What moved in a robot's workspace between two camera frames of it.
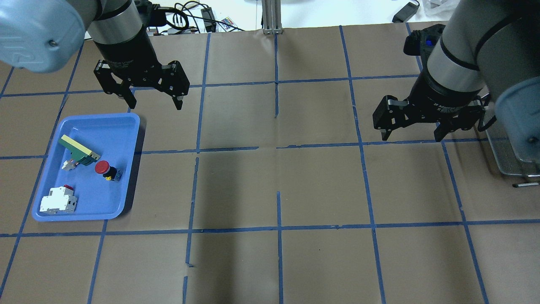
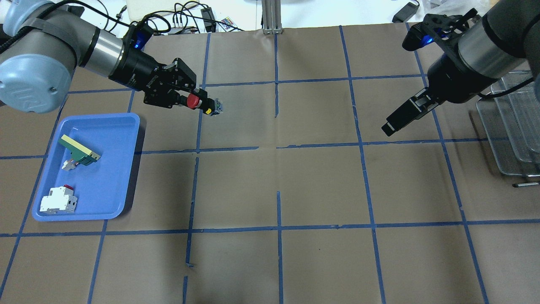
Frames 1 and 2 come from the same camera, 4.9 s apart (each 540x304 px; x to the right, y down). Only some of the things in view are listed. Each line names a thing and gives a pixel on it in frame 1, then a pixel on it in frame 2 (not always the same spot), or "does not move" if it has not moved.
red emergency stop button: (109, 172) → (193, 101)
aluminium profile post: (271, 17) does not move
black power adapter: (406, 13) does not move
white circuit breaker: (60, 199) does not move
